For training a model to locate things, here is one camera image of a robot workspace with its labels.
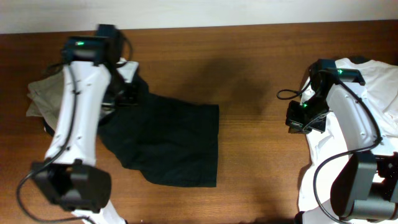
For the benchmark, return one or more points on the dark garment under khaki shorts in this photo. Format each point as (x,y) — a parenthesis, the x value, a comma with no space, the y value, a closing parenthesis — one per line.
(48,129)

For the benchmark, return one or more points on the folded khaki shorts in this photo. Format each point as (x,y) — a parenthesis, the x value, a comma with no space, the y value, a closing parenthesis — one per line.
(46,96)

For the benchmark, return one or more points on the black shorts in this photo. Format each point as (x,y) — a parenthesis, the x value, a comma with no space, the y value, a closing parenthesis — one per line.
(171,142)

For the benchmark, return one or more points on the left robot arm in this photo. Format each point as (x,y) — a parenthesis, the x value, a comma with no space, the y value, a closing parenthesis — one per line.
(96,79)

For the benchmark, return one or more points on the white t-shirt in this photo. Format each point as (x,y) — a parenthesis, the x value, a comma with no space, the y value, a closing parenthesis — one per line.
(357,130)

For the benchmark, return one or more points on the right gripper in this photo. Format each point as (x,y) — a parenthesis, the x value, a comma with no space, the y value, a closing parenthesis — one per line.
(302,121)

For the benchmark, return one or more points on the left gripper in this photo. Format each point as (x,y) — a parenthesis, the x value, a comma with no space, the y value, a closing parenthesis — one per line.
(125,94)

